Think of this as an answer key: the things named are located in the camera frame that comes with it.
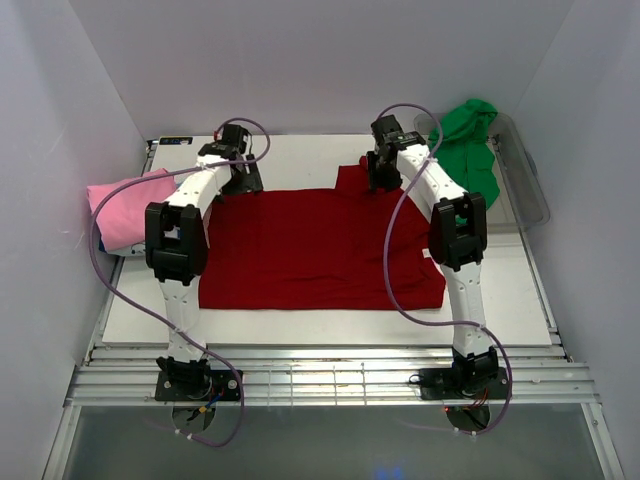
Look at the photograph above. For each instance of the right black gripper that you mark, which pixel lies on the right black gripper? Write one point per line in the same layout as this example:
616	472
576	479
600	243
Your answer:
375	179

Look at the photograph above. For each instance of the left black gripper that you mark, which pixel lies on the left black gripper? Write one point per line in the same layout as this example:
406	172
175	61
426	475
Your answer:
250	183

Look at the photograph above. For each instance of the dark red t-shirt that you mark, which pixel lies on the dark red t-shirt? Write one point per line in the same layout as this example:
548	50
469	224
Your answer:
318	249

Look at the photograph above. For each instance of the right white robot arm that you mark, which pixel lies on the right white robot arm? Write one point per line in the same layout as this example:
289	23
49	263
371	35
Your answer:
457	240

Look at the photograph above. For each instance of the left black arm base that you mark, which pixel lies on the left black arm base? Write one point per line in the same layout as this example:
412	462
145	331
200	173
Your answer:
225	385

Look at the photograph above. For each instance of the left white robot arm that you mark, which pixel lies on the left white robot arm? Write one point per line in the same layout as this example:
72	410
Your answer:
177	247

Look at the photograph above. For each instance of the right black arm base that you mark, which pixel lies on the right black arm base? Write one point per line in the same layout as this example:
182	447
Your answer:
445	383

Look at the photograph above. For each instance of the green t-shirt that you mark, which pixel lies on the green t-shirt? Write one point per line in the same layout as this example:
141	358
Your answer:
463	152

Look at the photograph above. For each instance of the blue label sticker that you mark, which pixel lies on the blue label sticker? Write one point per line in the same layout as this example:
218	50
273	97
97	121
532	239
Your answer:
175	140

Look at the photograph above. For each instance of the pink folded t-shirt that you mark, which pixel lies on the pink folded t-shirt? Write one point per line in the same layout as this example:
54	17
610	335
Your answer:
121	222

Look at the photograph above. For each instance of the clear plastic bin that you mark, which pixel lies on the clear plastic bin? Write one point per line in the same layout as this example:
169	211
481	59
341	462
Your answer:
521	204

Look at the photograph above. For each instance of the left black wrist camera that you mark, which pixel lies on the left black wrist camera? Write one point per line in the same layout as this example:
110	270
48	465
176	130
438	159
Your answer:
232	139

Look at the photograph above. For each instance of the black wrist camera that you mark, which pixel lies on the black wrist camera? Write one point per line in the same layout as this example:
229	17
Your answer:
385	127
232	139

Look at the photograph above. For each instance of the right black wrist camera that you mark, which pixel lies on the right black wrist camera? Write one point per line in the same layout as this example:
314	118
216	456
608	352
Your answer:
385	127

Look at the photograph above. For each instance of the aluminium frame rail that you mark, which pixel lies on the aluminium frame rail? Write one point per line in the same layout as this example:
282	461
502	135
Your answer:
331	377

